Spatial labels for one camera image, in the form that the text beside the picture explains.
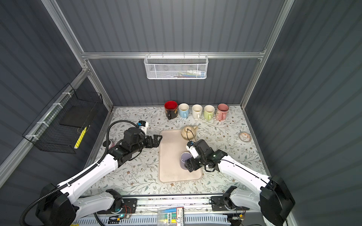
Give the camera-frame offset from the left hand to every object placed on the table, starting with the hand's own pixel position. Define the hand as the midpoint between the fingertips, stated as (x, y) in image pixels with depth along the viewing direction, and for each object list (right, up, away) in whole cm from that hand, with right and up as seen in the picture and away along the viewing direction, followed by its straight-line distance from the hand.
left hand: (157, 138), depth 79 cm
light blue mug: (+15, +18, +27) cm, 36 cm away
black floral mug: (+6, +18, +26) cm, 32 cm away
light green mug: (+34, +16, +26) cm, 46 cm away
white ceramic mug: (+26, +18, +30) cm, 43 cm away
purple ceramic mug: (+15, -13, +7) cm, 21 cm away
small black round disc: (-38, -6, +14) cm, 40 cm away
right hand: (+20, -14, +2) cm, 25 cm away
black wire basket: (-49, +6, -7) cm, 50 cm away
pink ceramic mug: (+44, +17, +25) cm, 53 cm away
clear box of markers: (+10, -38, -9) cm, 41 cm away
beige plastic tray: (+6, -8, +22) cm, 24 cm away
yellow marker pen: (-36, +1, -11) cm, 37 cm away
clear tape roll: (+60, -2, +23) cm, 64 cm away
